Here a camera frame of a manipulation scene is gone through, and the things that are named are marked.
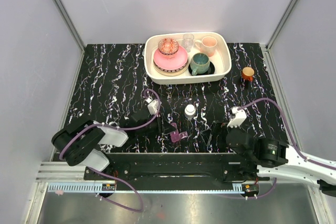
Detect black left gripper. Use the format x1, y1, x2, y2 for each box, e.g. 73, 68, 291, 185
136, 112, 176, 136

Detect pink weekly pill organizer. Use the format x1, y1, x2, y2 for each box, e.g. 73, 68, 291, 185
170, 131, 188, 143

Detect white pill bottle blue label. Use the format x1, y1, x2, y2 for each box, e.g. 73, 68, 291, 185
184, 104, 196, 120

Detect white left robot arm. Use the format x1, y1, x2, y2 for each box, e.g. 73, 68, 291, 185
51, 110, 177, 180

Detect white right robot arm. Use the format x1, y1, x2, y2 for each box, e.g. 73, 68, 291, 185
202, 122, 335, 197

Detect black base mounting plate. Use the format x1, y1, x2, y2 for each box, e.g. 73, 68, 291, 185
83, 152, 271, 183

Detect beige striped plate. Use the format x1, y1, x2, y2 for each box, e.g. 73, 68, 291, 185
153, 62, 188, 77

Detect black saucer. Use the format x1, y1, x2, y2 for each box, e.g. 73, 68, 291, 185
188, 62, 215, 76

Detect pink plate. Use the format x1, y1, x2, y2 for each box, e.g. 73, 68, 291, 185
153, 46, 188, 70

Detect orange jar wooden lid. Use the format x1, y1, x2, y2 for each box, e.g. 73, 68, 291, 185
241, 67, 255, 81

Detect teal ceramic mug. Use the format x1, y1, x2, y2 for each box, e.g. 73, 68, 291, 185
190, 53, 210, 76

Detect white rectangular dish tub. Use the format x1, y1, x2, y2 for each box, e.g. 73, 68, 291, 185
143, 31, 232, 85

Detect red patterned glass bowl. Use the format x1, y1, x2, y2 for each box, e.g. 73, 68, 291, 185
158, 38, 179, 56

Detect pink ceramic mug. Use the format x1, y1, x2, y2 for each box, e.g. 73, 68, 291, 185
195, 36, 217, 57

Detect clear drinking glass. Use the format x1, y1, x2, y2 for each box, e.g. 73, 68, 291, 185
182, 33, 194, 52

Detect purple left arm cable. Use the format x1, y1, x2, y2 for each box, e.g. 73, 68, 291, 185
59, 89, 161, 212

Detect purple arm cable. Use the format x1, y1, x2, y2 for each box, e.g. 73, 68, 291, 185
217, 97, 336, 200
59, 89, 161, 212

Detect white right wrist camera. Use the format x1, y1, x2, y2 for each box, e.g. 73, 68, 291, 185
227, 106, 247, 128

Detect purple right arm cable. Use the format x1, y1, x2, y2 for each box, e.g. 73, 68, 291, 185
217, 97, 336, 200

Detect white slotted cable duct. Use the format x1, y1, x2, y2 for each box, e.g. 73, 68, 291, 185
47, 182, 252, 194

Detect aluminium frame rail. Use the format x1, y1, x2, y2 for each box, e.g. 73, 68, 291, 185
52, 0, 86, 52

